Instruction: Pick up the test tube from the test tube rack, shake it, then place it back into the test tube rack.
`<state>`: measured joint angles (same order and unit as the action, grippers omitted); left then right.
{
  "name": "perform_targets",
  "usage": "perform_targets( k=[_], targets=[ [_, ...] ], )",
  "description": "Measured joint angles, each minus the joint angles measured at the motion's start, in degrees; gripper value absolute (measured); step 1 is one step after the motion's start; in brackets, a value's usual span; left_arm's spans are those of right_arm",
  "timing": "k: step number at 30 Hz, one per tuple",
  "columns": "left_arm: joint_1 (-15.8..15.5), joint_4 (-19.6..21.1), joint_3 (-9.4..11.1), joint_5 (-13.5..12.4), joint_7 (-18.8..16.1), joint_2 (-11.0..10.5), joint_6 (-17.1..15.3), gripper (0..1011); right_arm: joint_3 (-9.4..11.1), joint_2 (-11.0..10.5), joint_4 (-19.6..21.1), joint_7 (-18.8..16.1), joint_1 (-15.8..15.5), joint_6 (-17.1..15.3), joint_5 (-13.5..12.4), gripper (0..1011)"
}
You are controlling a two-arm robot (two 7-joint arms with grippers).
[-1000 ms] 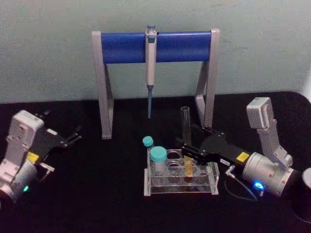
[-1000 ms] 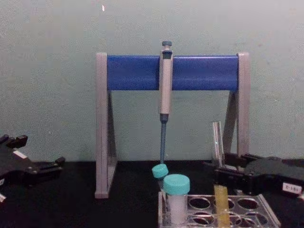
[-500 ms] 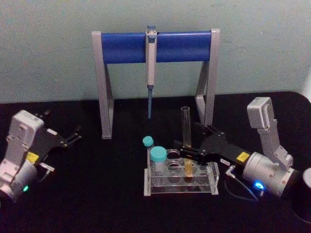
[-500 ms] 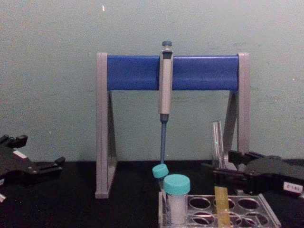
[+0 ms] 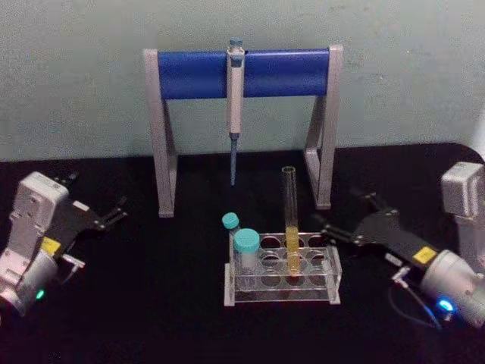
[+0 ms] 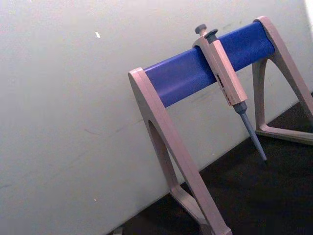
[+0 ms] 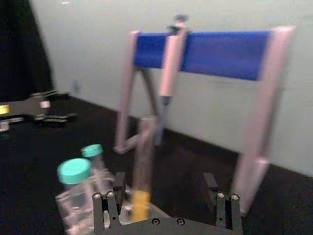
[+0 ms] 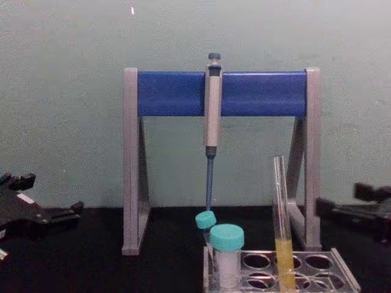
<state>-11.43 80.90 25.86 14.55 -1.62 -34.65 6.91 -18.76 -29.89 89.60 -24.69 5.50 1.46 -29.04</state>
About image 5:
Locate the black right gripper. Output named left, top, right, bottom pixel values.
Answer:
left=310, top=187, right=441, bottom=272

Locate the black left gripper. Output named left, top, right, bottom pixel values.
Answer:
left=41, top=172, right=129, bottom=262

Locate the glass test tube yellow liquid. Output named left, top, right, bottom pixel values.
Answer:
left=281, top=165, right=300, bottom=276

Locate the clear plastic tube rack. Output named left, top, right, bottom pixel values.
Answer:
left=224, top=231, right=343, bottom=306

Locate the wide teal-capped plastic tube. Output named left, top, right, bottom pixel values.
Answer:
left=233, top=228, right=261, bottom=275

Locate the narrow teal-capped plastic tube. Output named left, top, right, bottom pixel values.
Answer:
left=222, top=212, right=243, bottom=251

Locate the black table cloth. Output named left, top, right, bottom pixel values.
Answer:
left=0, top=142, right=485, bottom=364

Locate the grey stand with blue bar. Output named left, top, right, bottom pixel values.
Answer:
left=142, top=44, right=344, bottom=219

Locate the grey pipette with blue tip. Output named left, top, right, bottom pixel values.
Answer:
left=226, top=36, right=246, bottom=187

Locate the thin dark left gripper cable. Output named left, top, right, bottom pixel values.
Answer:
left=60, top=254, right=86, bottom=284

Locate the thin dark gripper cable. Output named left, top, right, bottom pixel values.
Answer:
left=60, top=254, right=86, bottom=284
left=389, top=266, right=445, bottom=331

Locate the thin dark right gripper cable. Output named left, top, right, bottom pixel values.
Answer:
left=389, top=266, right=445, bottom=331

